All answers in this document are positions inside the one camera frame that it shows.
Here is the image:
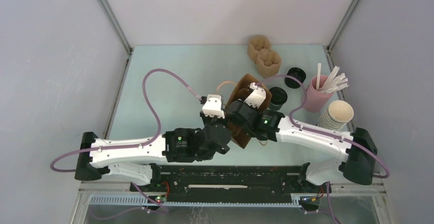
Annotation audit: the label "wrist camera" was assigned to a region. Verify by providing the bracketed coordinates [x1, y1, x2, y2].
[244, 82, 266, 109]
[202, 94, 225, 119]

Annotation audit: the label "pink straw holder cup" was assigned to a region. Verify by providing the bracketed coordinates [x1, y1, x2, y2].
[301, 76, 335, 113]

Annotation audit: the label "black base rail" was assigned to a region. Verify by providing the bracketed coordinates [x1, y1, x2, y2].
[139, 165, 327, 205]

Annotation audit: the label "green paper bag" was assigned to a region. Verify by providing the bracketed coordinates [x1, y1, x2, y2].
[225, 74, 272, 149]

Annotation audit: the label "purple cable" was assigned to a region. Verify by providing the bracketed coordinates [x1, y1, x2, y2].
[256, 75, 390, 179]
[50, 69, 204, 173]

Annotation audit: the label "bundle of white straws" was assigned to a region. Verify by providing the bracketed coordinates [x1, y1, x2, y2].
[319, 66, 350, 94]

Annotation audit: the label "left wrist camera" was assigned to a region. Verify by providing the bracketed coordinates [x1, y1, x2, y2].
[202, 94, 225, 119]

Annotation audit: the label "stacked brown cup carriers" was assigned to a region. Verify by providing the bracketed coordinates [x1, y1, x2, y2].
[247, 35, 282, 78]

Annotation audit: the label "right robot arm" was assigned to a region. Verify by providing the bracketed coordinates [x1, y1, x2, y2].
[226, 100, 378, 192]

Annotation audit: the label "stack of paper cups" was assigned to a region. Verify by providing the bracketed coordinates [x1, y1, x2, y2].
[317, 100, 354, 130]

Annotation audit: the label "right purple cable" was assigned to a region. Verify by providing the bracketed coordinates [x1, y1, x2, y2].
[256, 75, 390, 179]

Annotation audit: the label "black paper coffee cup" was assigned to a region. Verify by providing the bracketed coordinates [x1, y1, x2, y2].
[269, 101, 286, 111]

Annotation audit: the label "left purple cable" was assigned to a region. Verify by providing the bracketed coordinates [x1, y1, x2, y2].
[50, 69, 204, 173]

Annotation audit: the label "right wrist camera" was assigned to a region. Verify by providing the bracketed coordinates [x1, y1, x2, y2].
[244, 82, 266, 109]

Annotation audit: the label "single white straw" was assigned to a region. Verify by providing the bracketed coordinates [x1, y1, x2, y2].
[315, 63, 322, 91]

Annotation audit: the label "stack of black lids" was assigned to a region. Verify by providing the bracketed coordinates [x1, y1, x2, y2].
[285, 67, 306, 89]

